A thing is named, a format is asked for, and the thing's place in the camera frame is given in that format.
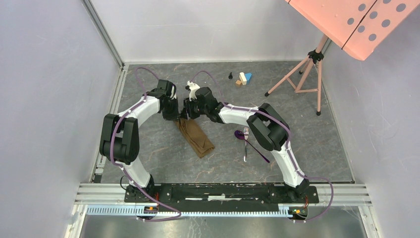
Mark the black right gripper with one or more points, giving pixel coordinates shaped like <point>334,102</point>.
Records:
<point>187,112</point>

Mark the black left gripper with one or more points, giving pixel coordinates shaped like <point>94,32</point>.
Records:
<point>175,115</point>

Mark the brown cloth napkin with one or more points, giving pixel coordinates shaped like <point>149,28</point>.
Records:
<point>195,136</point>

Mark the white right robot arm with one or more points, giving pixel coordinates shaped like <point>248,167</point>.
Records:
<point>267,126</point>

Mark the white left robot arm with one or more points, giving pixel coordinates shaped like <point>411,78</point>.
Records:
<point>120,139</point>

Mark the cream toy brick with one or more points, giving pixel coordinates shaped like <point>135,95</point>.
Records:
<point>242,78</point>

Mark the purple spoon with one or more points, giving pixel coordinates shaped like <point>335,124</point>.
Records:
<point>239,135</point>

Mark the silver fork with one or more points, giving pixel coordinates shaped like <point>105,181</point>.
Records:
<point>246,135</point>

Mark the blue wooden triangle block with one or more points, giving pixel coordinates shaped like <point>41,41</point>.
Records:
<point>248,77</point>

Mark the pink tripod stand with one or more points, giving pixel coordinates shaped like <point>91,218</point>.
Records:
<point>313,58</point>

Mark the pink perforated stand board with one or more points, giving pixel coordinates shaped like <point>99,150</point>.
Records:
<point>356,26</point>

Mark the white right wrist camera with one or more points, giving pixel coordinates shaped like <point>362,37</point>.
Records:
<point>192,88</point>

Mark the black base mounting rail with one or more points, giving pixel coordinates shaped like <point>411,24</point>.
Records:
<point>219,197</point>

